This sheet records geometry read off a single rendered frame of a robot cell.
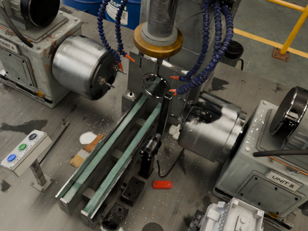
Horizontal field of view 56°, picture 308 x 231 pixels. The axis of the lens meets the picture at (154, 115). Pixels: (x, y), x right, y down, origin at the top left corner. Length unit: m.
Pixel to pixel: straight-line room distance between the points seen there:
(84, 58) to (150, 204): 0.66
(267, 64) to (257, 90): 1.59
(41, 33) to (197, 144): 0.79
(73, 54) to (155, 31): 0.40
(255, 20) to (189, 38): 2.76
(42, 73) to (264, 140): 0.95
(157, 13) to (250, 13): 3.15
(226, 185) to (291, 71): 2.35
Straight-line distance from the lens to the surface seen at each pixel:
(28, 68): 1.40
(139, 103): 1.37
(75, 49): 1.27
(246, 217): 0.98
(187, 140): 1.12
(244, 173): 1.13
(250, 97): 1.74
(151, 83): 1.32
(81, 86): 1.25
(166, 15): 0.98
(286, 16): 4.30
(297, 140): 1.02
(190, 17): 1.21
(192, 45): 1.28
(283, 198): 1.16
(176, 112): 1.39
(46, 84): 1.40
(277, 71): 3.34
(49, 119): 1.49
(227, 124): 1.08
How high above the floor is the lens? 1.97
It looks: 52 degrees down
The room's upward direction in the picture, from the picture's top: 11 degrees clockwise
